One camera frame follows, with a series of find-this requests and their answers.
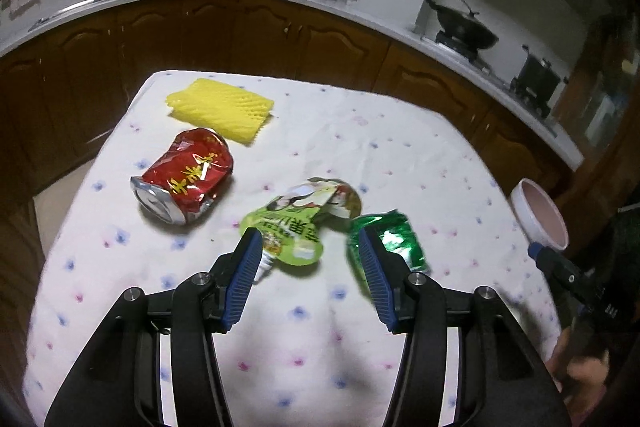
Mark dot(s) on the gas stove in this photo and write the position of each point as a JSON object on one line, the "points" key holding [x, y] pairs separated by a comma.
{"points": [[467, 58]]}

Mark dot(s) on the crushed green drink can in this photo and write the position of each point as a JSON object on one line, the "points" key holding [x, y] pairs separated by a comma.
{"points": [[397, 236]]}

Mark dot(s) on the person's right hand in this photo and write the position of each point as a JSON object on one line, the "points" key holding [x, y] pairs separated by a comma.
{"points": [[588, 373]]}

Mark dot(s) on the pink white trash bin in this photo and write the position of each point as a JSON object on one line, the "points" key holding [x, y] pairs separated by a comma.
{"points": [[538, 216]]}

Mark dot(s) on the green juice pouch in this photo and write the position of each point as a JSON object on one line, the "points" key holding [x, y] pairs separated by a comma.
{"points": [[290, 222]]}

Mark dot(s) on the yellow foam fruit net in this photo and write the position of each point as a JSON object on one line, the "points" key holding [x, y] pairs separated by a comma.
{"points": [[234, 113]]}

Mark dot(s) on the white floral tablecloth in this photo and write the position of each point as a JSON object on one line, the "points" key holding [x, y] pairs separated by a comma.
{"points": [[309, 349]]}

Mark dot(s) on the black wok with lid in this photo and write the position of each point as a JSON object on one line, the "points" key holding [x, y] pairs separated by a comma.
{"points": [[464, 26]]}

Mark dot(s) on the wooden kitchen cabinets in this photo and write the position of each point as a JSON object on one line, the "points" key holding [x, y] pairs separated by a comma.
{"points": [[64, 89]]}

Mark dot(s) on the crushed red drink can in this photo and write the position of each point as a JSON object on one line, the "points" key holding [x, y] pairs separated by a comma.
{"points": [[185, 182]]}

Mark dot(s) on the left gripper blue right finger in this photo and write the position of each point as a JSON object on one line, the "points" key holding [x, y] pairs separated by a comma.
{"points": [[385, 275]]}

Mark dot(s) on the black stock pot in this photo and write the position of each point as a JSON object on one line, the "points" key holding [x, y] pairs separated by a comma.
{"points": [[536, 82]]}

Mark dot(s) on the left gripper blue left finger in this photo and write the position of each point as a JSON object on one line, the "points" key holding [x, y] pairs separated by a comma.
{"points": [[238, 277]]}

